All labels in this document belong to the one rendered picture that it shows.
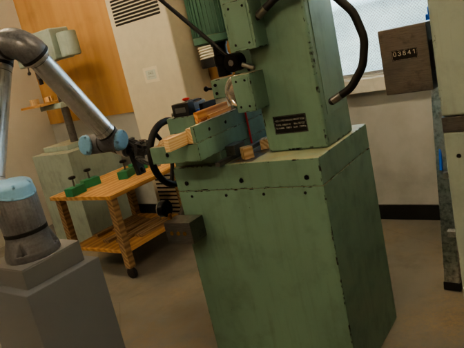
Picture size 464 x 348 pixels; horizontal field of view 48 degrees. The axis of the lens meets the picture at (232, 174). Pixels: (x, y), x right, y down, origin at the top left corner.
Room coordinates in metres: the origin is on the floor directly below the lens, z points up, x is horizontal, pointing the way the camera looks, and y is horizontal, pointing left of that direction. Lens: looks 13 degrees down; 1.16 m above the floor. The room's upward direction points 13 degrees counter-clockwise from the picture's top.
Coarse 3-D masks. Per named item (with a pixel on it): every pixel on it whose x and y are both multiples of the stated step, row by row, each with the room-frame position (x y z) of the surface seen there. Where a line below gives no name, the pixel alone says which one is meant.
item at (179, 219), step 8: (176, 216) 1.85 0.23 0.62; (184, 216) 1.82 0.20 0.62; (192, 216) 1.80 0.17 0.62; (200, 216) 1.79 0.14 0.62; (168, 224) 1.79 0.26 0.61; (176, 224) 1.77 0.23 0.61; (184, 224) 1.75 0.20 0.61; (192, 224) 1.74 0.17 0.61; (200, 224) 1.78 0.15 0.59; (168, 232) 1.79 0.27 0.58; (176, 232) 1.77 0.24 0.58; (184, 232) 1.75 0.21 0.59; (192, 232) 1.74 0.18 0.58; (200, 232) 1.77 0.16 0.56; (168, 240) 1.80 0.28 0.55; (176, 240) 1.78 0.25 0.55; (184, 240) 1.76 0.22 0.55; (192, 240) 1.74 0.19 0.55
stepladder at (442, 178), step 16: (432, 96) 2.08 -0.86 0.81; (432, 112) 2.07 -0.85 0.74; (448, 176) 1.99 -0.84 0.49; (448, 192) 2.01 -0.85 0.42; (448, 208) 2.01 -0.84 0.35; (448, 224) 2.00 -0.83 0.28; (448, 240) 2.00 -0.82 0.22; (448, 256) 2.00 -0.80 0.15; (448, 272) 1.99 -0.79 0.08; (448, 288) 1.98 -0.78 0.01
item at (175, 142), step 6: (168, 138) 1.61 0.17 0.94; (174, 138) 1.62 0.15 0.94; (180, 138) 1.65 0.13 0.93; (186, 138) 1.67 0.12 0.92; (168, 144) 1.60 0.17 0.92; (174, 144) 1.62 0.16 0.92; (180, 144) 1.64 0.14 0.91; (186, 144) 1.66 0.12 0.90; (168, 150) 1.60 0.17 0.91; (174, 150) 1.61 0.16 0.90
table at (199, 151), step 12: (252, 120) 1.94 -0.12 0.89; (228, 132) 1.80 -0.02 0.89; (240, 132) 1.86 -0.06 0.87; (252, 132) 1.93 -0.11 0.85; (192, 144) 1.66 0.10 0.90; (204, 144) 1.68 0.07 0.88; (216, 144) 1.73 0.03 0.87; (228, 144) 1.79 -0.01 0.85; (156, 156) 1.76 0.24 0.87; (168, 156) 1.73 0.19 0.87; (180, 156) 1.70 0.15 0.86; (192, 156) 1.67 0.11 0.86; (204, 156) 1.67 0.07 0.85
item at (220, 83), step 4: (228, 76) 1.95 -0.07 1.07; (212, 80) 1.93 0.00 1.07; (216, 80) 1.91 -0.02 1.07; (220, 80) 1.90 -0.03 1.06; (224, 80) 1.89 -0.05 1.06; (212, 84) 1.93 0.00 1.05; (216, 84) 1.92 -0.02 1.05; (220, 84) 1.91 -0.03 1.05; (224, 84) 1.90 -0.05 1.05; (212, 88) 1.93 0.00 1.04; (216, 88) 1.92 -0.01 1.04; (220, 88) 1.91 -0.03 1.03; (224, 88) 1.90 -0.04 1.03; (216, 92) 1.92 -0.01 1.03; (220, 92) 1.91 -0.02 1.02; (224, 92) 1.90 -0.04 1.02; (216, 96) 1.92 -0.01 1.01; (220, 96) 1.91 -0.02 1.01; (224, 96) 1.90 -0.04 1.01
